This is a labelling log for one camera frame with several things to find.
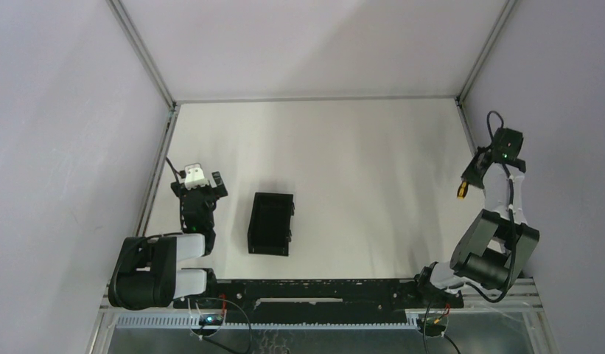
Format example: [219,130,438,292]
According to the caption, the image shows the black yellow screwdriver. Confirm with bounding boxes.
[456,181,469,199]

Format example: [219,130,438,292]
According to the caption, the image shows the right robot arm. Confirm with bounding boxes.
[415,121,540,307]

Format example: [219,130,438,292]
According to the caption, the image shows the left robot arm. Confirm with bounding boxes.
[108,167,228,310]

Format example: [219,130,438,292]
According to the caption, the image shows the black plastic bin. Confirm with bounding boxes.
[247,192,295,257]

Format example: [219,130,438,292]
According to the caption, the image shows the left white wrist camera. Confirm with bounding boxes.
[183,163,209,190]

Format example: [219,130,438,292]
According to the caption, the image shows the aluminium frame rail left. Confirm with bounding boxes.
[133,103,179,237]

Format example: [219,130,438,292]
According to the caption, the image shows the aluminium frame rail back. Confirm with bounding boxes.
[175,94,457,106]

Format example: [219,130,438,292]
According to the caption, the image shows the left circuit board with wires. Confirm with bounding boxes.
[186,296,253,354]

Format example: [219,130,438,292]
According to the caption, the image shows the circuit board with wires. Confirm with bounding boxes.
[416,302,461,354]
[186,296,253,354]

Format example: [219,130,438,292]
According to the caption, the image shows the grey slotted cable duct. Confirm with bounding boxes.
[115,313,418,330]

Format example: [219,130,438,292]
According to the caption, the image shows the right circuit board with wires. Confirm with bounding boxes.
[416,302,461,354]

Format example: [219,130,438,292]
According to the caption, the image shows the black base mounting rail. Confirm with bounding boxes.
[172,279,464,323]

